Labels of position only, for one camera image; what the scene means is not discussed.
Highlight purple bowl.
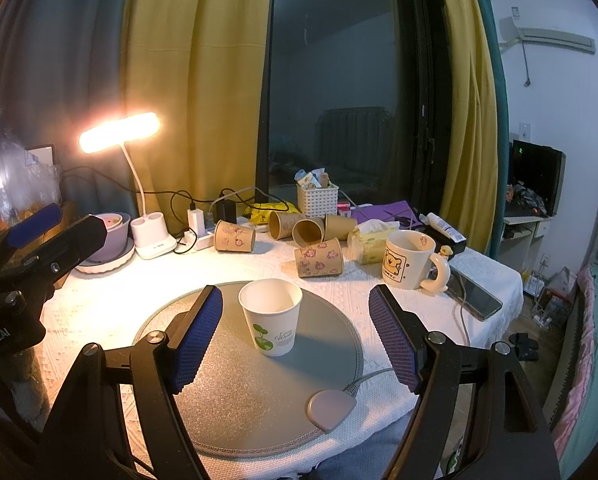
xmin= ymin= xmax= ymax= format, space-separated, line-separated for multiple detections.
xmin=91 ymin=212 xmax=132 ymax=262

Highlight white textured tablecloth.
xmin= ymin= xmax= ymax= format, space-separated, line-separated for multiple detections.
xmin=16 ymin=237 xmax=524 ymax=466

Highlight grey puck cable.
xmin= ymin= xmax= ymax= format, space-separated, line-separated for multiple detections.
xmin=343 ymin=367 xmax=397 ymax=394

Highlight round grey mat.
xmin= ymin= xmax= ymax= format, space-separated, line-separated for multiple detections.
xmin=131 ymin=280 xmax=364 ymax=458

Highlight white air conditioner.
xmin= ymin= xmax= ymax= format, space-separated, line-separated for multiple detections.
xmin=499 ymin=16 xmax=597 ymax=56

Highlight white plastic basket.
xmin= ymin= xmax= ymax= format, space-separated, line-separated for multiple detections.
xmin=297 ymin=181 xmax=340 ymax=218

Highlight black smartphone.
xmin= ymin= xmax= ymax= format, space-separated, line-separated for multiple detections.
xmin=446 ymin=265 xmax=504 ymax=322

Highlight black box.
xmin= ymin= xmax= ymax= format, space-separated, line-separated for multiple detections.
xmin=419 ymin=225 xmax=468 ymax=257

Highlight yellow snack packet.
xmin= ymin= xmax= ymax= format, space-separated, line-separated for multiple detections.
xmin=244 ymin=201 xmax=302 ymax=226

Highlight white side desk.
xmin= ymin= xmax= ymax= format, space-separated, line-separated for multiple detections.
xmin=499 ymin=210 xmax=554 ymax=262

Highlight yellow curtain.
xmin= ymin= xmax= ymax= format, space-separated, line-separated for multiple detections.
xmin=431 ymin=0 xmax=502 ymax=257
xmin=121 ymin=0 xmax=276 ymax=226

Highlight white round plate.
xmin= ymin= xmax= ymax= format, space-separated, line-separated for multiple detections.
xmin=74 ymin=237 xmax=136 ymax=276

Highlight white power strip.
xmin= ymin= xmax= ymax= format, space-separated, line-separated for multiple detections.
xmin=176 ymin=224 xmax=270 ymax=252

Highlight brown paper cup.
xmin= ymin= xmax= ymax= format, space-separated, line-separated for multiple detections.
xmin=214 ymin=220 xmax=257 ymax=252
xmin=294 ymin=238 xmax=343 ymax=278
xmin=292 ymin=217 xmax=326 ymax=248
xmin=269 ymin=210 xmax=307 ymax=240
xmin=323 ymin=214 xmax=358 ymax=242

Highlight white desk lamp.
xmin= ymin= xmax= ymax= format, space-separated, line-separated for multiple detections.
xmin=79 ymin=111 xmax=178 ymax=261

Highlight white tube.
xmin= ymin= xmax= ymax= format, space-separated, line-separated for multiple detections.
xmin=425 ymin=212 xmax=467 ymax=243

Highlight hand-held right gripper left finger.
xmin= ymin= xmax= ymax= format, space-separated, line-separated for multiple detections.
xmin=41 ymin=285 xmax=224 ymax=480

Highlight purple cloth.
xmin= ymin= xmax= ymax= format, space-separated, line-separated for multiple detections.
xmin=351 ymin=200 xmax=427 ymax=227

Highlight black power cable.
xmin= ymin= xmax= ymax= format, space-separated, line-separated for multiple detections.
xmin=61 ymin=165 xmax=217 ymax=221

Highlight dark glass window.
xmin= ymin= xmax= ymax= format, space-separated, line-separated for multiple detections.
xmin=256 ymin=0 xmax=452 ymax=207

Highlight cream bear mug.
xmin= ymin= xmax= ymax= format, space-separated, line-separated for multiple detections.
xmin=381 ymin=231 xmax=452 ymax=295

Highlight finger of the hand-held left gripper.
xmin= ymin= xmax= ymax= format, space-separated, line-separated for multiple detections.
xmin=0 ymin=214 xmax=108 ymax=303
xmin=0 ymin=203 xmax=64 ymax=281

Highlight white paper cup green print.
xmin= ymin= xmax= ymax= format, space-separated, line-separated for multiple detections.
xmin=238 ymin=278 xmax=304 ymax=358

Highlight black slippers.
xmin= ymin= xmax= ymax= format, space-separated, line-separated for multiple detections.
xmin=509 ymin=332 xmax=541 ymax=362

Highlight clear plastic bag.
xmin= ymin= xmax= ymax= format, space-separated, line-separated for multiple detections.
xmin=0 ymin=105 xmax=64 ymax=232

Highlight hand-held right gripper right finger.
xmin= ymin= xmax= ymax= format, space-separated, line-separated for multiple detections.
xmin=368 ymin=284 xmax=562 ymax=480

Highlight bed with teal blanket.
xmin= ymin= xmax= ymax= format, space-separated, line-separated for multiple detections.
xmin=549 ymin=160 xmax=598 ymax=480

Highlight grey phone cable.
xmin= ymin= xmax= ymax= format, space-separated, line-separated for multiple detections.
xmin=444 ymin=280 xmax=474 ymax=347

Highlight yellow-green tissue pack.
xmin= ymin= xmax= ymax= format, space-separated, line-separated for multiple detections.
xmin=349 ymin=221 xmax=404 ymax=265

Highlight person's blue jeans leg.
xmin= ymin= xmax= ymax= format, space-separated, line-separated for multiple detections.
xmin=309 ymin=402 xmax=420 ymax=480

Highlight grey charging puck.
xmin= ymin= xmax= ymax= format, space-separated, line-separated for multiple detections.
xmin=306 ymin=389 xmax=358 ymax=435

